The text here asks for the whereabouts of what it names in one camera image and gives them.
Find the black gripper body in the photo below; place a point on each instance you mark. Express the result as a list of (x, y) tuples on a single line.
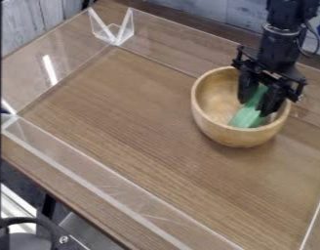
[(287, 77)]

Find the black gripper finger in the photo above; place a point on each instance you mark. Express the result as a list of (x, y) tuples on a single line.
[(272, 99), (248, 84)]

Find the green rectangular block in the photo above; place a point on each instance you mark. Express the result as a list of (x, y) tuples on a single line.
[(247, 118)]

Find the brown wooden bowl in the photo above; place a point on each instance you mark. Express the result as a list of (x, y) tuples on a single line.
[(215, 105)]

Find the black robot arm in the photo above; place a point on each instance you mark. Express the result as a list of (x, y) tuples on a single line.
[(268, 65)]

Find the white box with blue mark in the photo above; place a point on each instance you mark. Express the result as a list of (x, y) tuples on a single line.
[(319, 35)]

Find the clear acrylic table barrier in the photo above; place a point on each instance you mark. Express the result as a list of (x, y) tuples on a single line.
[(101, 133)]

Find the black table leg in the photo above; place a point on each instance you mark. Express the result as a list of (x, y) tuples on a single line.
[(48, 206)]

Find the clear acrylic corner bracket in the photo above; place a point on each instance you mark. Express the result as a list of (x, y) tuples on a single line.
[(112, 33)]

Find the grey metal base plate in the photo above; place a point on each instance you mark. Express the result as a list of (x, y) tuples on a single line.
[(87, 235)]

